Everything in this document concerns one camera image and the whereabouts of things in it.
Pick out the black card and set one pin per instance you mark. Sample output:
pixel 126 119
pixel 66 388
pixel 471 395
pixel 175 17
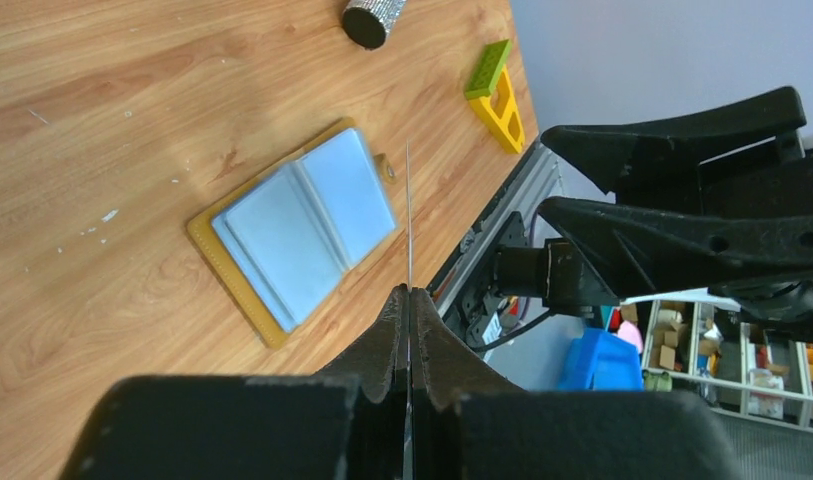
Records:
pixel 409 218

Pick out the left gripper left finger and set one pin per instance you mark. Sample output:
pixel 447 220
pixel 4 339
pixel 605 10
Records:
pixel 344 422

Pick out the green toy brick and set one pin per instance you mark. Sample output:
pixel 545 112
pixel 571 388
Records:
pixel 486 74

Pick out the yellow plastic tool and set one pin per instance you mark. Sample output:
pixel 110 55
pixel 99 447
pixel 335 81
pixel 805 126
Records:
pixel 499 112

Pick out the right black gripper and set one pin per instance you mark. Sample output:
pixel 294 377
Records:
pixel 740 224

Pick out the glitter silver microphone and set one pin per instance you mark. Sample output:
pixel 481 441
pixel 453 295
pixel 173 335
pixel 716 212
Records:
pixel 369 23

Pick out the white storage shelf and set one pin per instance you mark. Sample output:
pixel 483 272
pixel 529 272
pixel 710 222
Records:
pixel 737 368

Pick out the blue plastic crate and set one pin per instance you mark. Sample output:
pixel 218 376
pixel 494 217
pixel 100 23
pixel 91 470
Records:
pixel 600 361

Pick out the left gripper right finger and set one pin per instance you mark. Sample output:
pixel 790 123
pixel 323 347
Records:
pixel 469 422

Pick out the yellow leather card holder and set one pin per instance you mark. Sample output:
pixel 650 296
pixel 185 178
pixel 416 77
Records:
pixel 282 242

